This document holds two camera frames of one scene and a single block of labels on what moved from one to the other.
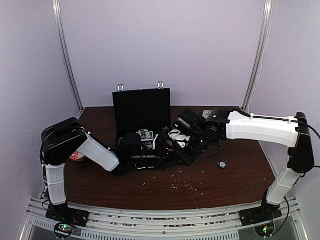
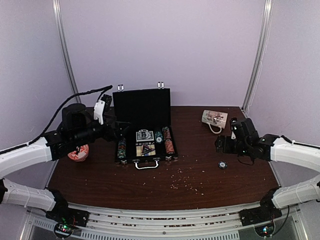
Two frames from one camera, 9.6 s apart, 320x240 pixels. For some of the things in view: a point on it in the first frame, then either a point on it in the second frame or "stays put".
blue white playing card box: [146, 135] stays put
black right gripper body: [197, 143] -> [242, 148]
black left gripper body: [155, 159] -> [107, 135]
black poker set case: [140, 117] stays put
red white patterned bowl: [76, 156] stays put
